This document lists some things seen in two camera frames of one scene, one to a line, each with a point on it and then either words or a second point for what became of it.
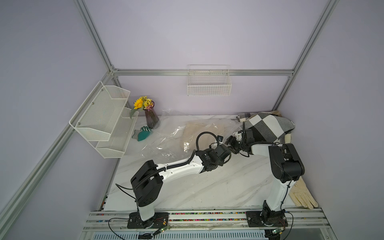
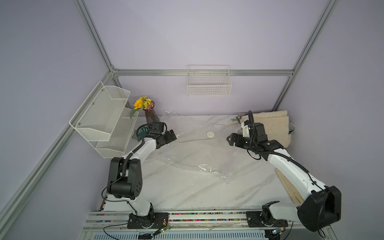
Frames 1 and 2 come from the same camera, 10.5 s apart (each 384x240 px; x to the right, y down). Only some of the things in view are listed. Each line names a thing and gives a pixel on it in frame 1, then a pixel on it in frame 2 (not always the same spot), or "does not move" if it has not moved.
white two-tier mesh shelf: x=105 y=120 does not move
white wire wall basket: x=207 y=80 does not move
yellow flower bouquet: x=141 y=103 does not move
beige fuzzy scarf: x=192 y=130 to x=276 y=125
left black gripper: x=207 y=151 to x=169 y=138
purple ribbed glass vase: x=152 y=119 does not move
